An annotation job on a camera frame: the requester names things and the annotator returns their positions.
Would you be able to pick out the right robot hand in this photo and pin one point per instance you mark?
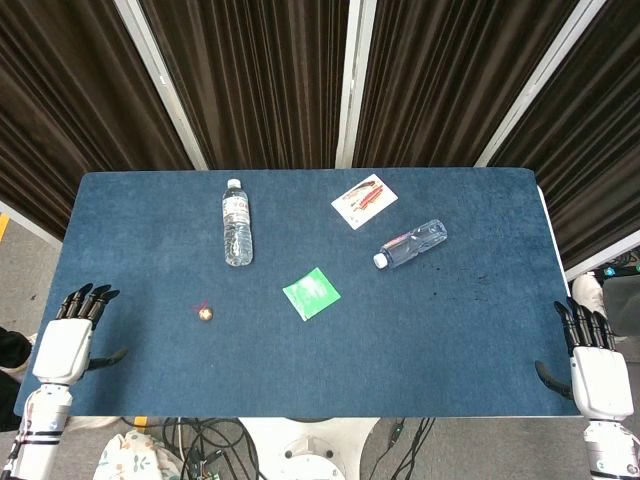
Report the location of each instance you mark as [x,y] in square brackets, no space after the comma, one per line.
[597,380]

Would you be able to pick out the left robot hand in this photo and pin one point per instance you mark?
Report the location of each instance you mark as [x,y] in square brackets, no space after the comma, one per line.
[62,347]

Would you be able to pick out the lying clear water bottle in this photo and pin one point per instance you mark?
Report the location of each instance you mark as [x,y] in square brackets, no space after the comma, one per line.
[412,243]

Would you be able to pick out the yellow floor tape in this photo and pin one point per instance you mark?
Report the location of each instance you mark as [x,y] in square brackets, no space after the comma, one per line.
[3,226]

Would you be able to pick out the upright clear water bottle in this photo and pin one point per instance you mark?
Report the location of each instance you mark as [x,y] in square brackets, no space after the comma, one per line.
[237,225]

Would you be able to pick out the white partition frame post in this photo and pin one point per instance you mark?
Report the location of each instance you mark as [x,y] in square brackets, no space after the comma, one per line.
[537,82]
[354,82]
[160,85]

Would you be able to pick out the blue table mat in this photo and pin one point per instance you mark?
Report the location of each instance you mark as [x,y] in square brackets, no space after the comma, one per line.
[300,325]

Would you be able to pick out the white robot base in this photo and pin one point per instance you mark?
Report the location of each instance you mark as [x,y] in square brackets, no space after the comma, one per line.
[310,447]

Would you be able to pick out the white sneaker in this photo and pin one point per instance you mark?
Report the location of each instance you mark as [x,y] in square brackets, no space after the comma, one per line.
[590,295]

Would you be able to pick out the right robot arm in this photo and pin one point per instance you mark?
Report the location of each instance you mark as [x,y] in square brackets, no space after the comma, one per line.
[611,450]

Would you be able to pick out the floral patterned cloth bag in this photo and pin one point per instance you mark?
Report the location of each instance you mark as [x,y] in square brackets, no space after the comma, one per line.
[135,457]

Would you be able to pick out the black clothed person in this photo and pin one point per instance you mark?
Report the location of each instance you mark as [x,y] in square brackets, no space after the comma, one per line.
[11,370]

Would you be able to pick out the dark brown curtain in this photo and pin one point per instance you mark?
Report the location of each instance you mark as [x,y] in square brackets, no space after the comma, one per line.
[260,80]

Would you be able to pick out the green sachet packet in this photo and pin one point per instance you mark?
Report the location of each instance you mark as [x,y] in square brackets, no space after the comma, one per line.
[311,293]

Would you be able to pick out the white snack packet red print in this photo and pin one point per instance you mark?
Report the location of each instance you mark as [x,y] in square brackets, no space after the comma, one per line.
[364,201]

